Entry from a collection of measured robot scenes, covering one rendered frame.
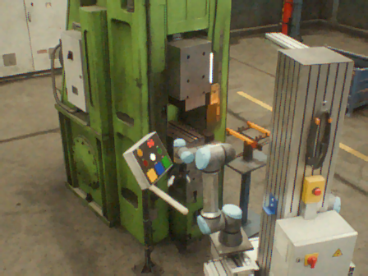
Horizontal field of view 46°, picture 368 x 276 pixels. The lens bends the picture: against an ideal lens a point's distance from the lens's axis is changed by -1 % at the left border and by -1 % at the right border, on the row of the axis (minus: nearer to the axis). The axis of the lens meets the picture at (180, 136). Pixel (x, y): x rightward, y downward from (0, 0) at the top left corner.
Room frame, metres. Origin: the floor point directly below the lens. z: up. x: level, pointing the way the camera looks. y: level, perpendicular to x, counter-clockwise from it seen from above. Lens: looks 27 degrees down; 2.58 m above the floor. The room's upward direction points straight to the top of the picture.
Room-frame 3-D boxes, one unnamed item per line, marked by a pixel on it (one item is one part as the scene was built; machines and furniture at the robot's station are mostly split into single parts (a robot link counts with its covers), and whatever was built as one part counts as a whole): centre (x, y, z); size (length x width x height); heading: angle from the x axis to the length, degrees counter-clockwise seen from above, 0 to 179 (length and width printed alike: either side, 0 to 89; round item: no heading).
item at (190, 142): (3.27, 0.01, 0.96); 0.42 x 0.20 x 0.09; 39
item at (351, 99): (6.50, -2.46, 0.36); 1.20 x 0.80 x 0.72; 35
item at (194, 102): (3.27, 0.01, 1.32); 0.42 x 0.20 x 0.10; 39
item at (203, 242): (3.07, -0.15, 0.01); 0.58 x 0.39 x 0.01; 129
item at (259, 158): (3.31, -0.59, 0.69); 0.40 x 0.30 x 0.02; 126
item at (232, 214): (2.10, -0.30, 0.98); 0.13 x 0.12 x 0.14; 112
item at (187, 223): (3.31, -0.02, 0.23); 0.55 x 0.37 x 0.47; 39
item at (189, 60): (3.30, -0.02, 1.56); 0.42 x 0.39 x 0.40; 39
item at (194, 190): (3.31, -0.02, 0.69); 0.56 x 0.38 x 0.45; 39
